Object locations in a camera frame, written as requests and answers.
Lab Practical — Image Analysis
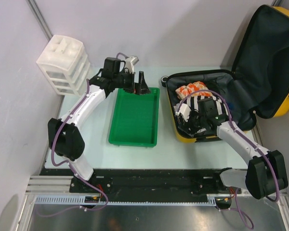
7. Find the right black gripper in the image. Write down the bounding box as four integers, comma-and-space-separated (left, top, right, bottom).
178, 108, 206, 138

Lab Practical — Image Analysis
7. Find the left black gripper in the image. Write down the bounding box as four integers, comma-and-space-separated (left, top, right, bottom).
113, 69, 151, 95

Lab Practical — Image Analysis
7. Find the black white striped garment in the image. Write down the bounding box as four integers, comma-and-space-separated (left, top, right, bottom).
174, 96, 229, 118

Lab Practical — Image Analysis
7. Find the green plastic tray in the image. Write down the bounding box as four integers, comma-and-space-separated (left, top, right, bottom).
108, 88, 160, 148

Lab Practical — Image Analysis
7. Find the orange floral cloth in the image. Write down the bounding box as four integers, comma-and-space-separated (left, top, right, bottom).
175, 81, 213, 100

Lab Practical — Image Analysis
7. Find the yellow Pikachu hard-shell suitcase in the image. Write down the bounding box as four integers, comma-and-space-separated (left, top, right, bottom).
163, 5, 289, 131

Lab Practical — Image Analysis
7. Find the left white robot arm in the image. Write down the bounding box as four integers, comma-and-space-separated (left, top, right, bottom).
48, 56, 150, 193

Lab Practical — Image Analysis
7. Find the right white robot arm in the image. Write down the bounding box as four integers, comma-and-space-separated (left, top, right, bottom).
175, 97, 288, 202

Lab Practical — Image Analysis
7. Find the white plastic drawer organizer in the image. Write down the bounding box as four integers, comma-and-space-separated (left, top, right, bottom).
36, 35, 92, 96

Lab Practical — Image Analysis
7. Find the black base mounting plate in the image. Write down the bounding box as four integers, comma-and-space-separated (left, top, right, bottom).
39, 168, 273, 205

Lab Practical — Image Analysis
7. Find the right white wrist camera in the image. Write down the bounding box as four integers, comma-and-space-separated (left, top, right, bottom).
175, 103, 191, 122

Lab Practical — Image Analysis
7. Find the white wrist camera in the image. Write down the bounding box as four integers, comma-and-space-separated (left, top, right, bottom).
175, 103, 191, 122
124, 56, 139, 74

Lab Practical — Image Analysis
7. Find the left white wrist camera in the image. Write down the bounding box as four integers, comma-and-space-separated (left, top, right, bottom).
124, 56, 139, 74

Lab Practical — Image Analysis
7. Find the aluminium frame rail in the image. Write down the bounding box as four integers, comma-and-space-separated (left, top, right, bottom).
26, 176, 235, 206

